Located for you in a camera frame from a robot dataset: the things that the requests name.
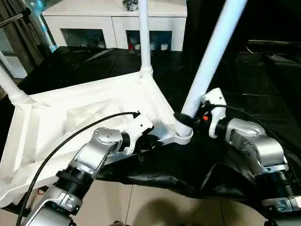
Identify white plastic table top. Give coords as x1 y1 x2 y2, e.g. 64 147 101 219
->
0 70 194 208

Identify black plastic mat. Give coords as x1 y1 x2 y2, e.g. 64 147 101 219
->
0 46 301 222

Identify black draped furniture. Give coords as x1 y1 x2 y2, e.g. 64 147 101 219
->
185 0 301 62

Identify black parts in clear bag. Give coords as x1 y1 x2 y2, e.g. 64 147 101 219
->
122 0 141 12

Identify white sideboard cabinet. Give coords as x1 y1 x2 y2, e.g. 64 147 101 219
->
41 0 188 52

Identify blue white plastic package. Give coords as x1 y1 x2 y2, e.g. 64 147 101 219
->
35 0 59 53

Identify grey curtain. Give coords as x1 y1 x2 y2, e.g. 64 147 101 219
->
0 0 45 69

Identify metal rod with black knob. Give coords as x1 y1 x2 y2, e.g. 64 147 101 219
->
0 8 32 28

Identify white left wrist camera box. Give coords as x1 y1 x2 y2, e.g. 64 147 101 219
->
122 114 155 156

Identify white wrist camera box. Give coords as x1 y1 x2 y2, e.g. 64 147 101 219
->
122 114 155 156
201 87 227 138

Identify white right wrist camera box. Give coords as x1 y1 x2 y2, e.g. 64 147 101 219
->
201 87 227 138

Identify black right camera cable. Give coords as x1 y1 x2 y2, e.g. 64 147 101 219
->
206 103 301 189

